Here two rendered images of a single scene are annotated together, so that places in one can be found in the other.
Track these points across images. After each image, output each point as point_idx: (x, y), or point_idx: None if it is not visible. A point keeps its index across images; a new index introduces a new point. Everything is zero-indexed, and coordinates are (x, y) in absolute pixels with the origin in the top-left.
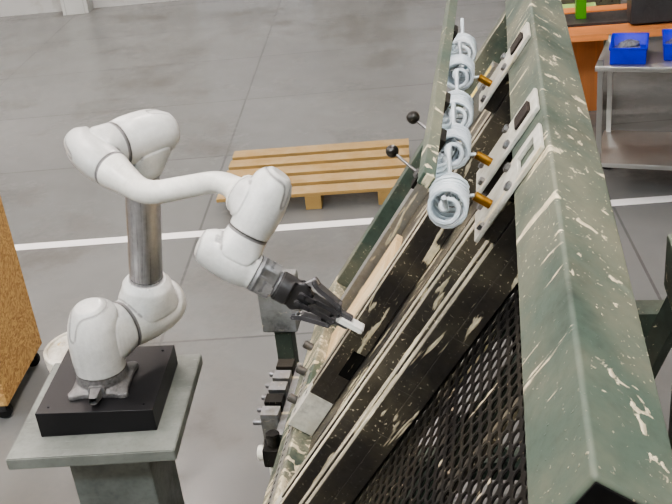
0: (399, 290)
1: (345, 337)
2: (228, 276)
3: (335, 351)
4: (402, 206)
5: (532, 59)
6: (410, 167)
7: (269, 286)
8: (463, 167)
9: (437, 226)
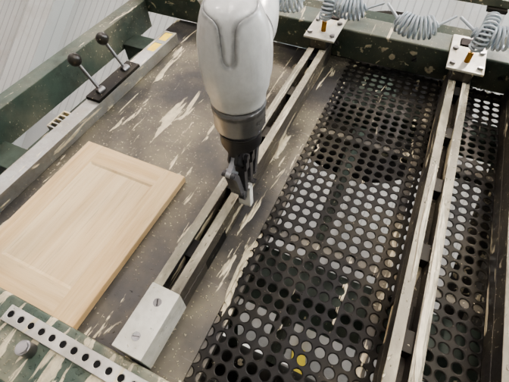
0: (263, 166)
1: (226, 213)
2: (263, 81)
3: (210, 233)
4: (84, 116)
5: (391, 24)
6: (95, 82)
7: (263, 120)
8: (311, 76)
9: (291, 115)
